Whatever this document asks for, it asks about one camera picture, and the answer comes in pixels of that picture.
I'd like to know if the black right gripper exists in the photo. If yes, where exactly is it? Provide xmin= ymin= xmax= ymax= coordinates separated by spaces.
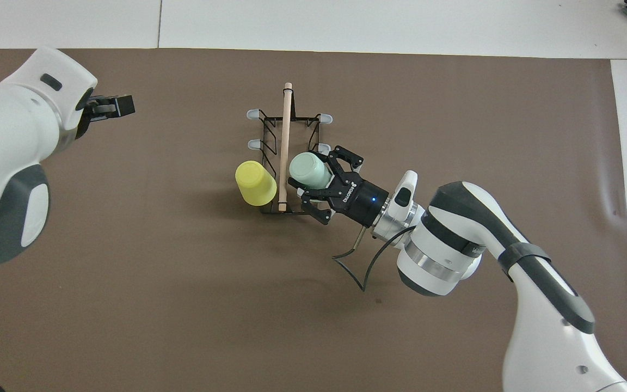
xmin=287 ymin=145 xmax=389 ymax=228

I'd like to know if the brown table mat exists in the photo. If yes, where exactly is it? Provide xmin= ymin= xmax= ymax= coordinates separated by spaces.
xmin=0 ymin=48 xmax=627 ymax=392

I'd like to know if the pale green plastic cup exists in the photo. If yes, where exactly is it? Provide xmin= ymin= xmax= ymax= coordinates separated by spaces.
xmin=289 ymin=152 xmax=335 ymax=189

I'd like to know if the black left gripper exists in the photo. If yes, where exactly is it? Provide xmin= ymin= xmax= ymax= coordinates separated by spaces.
xmin=77 ymin=95 xmax=136 ymax=139

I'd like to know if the black wire cup rack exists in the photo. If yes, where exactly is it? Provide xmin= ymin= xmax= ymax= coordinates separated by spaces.
xmin=247 ymin=82 xmax=334 ymax=216

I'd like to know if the yellow plastic cup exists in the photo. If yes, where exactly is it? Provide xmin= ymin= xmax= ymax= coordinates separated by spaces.
xmin=235 ymin=161 xmax=278 ymax=206

